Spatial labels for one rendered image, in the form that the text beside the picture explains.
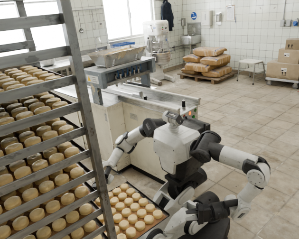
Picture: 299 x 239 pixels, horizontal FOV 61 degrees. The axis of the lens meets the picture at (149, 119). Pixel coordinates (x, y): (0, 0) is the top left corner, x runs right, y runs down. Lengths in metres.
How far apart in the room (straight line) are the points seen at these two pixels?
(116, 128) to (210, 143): 1.46
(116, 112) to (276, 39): 4.27
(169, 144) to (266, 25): 4.98
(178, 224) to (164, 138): 0.64
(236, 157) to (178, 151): 0.31
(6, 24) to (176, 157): 1.02
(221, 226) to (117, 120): 1.37
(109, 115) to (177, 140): 1.26
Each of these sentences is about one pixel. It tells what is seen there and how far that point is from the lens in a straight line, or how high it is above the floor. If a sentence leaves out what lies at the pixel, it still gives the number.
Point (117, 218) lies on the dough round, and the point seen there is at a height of 0.70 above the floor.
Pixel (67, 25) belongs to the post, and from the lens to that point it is 0.80.
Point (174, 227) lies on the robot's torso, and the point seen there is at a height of 0.36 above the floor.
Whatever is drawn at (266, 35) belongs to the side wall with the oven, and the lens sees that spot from 6.18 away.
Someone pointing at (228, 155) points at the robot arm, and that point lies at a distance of 1.32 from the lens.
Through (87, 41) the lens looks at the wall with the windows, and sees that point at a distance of 5.79.
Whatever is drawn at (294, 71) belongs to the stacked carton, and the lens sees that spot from 5.54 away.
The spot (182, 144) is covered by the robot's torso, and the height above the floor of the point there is 0.99.
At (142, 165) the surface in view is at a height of 0.15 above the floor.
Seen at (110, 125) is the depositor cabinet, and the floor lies 0.64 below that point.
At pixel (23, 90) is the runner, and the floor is 1.51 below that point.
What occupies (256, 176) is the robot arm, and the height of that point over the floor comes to 0.94.
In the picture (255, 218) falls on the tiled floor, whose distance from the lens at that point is 2.45.
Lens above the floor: 1.69
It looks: 24 degrees down
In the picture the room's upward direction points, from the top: 6 degrees counter-clockwise
